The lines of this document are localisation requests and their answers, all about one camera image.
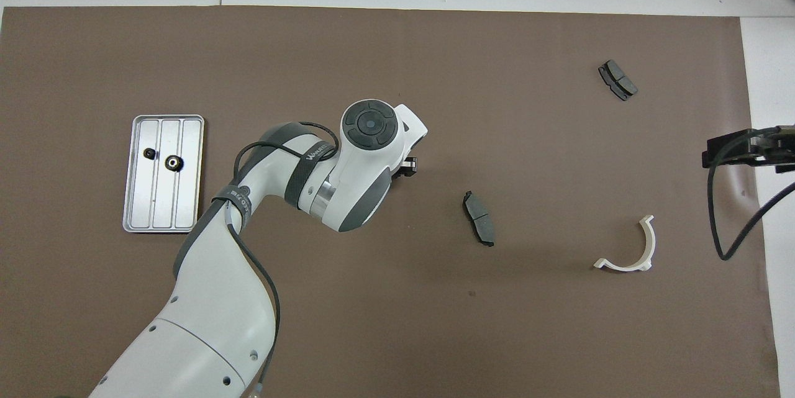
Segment brown table mat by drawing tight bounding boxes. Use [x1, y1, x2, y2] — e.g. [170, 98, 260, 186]
[0, 6, 782, 398]

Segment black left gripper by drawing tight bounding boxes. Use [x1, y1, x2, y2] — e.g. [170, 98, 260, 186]
[390, 150, 420, 181]

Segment single dark brake pad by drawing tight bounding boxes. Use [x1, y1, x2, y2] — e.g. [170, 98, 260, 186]
[463, 191, 496, 248]

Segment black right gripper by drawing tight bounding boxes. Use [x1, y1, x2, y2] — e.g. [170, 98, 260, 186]
[703, 125, 795, 174]

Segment stacked dark brake pads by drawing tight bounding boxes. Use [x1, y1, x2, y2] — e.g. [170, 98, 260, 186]
[598, 60, 638, 102]

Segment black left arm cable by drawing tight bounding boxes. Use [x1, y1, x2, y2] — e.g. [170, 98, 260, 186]
[233, 122, 340, 398]

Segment white curved plastic bracket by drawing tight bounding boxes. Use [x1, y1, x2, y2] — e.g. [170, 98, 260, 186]
[593, 214, 656, 273]

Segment silver metal tray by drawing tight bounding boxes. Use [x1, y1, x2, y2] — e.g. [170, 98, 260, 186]
[122, 114, 206, 234]

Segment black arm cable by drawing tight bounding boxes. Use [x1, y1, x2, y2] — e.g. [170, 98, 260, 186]
[708, 127, 795, 261]
[233, 122, 340, 398]

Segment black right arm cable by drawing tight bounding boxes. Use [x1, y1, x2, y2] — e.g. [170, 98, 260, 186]
[708, 127, 795, 261]

